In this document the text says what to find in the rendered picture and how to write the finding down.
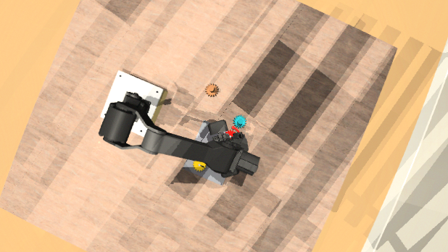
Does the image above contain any brown gear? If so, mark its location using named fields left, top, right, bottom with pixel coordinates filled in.
left=205, top=83, right=218, bottom=97

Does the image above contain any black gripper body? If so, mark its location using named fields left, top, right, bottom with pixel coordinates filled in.
left=208, top=119, right=239, bottom=178

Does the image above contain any yellow gear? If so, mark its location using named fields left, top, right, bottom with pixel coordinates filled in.
left=193, top=161, right=206, bottom=172

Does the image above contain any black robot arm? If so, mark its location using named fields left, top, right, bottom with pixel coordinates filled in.
left=98, top=91, right=260, bottom=176

